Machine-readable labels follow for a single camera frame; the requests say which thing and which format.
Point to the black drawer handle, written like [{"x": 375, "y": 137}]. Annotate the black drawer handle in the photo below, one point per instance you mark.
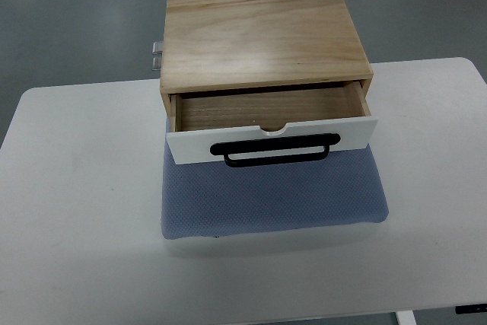
[{"x": 323, "y": 140}]

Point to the white drawer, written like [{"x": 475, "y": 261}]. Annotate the white drawer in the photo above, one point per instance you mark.
[{"x": 198, "y": 120}]

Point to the wooden drawer cabinet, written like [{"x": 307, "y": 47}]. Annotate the wooden drawer cabinet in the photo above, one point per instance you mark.
[{"x": 219, "y": 45}]

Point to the blue mesh cushion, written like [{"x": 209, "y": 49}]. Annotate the blue mesh cushion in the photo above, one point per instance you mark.
[{"x": 215, "y": 200}]

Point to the lower metal clamp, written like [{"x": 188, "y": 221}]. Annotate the lower metal clamp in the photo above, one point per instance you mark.
[{"x": 156, "y": 63}]

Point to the metal clamp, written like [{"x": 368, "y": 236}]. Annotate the metal clamp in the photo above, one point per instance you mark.
[
  {"x": 156, "y": 63},
  {"x": 157, "y": 47}
]

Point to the upper metal clamp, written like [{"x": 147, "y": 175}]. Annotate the upper metal clamp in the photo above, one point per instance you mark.
[{"x": 157, "y": 47}]

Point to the white table leg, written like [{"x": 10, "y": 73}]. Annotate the white table leg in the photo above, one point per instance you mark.
[{"x": 405, "y": 318}]

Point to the black table control panel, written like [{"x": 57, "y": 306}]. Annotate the black table control panel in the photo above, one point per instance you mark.
[{"x": 471, "y": 309}]

